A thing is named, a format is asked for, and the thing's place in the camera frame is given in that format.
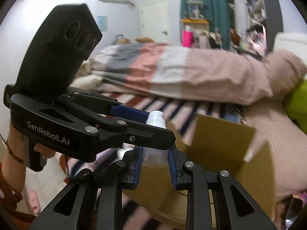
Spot white air conditioner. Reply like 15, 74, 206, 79
98, 0, 135, 7

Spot person's left hand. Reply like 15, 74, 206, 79
1, 124, 57, 192

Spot white bed headboard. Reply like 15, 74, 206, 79
273, 32, 307, 63

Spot pink grey striped duvet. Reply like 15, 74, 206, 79
89, 43, 306, 105

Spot cream fleece blanket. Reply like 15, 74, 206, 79
70, 61, 102, 91

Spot teal curtain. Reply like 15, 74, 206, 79
181, 0, 230, 50

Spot white door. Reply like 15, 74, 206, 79
139, 0, 170, 43

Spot clear bottle white pump cap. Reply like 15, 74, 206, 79
141, 110, 171, 168

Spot green plush toy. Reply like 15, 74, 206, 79
284, 80, 307, 134

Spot striped fleece blanket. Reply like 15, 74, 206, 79
57, 93, 243, 229

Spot brown cardboard box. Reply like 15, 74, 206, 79
124, 116, 275, 229

